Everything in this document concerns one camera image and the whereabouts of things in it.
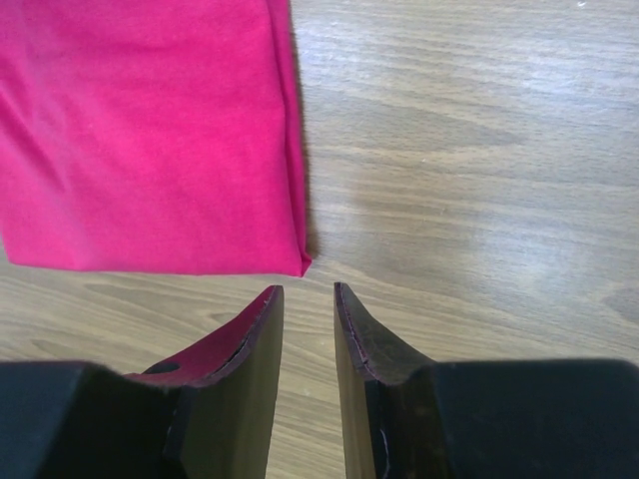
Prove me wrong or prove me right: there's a magenta red t-shirt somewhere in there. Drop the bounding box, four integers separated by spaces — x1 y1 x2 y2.
1 1 311 276

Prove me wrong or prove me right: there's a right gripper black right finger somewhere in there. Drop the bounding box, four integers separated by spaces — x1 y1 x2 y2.
333 282 638 478

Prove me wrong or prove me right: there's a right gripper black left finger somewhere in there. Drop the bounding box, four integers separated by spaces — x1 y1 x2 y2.
1 285 284 478

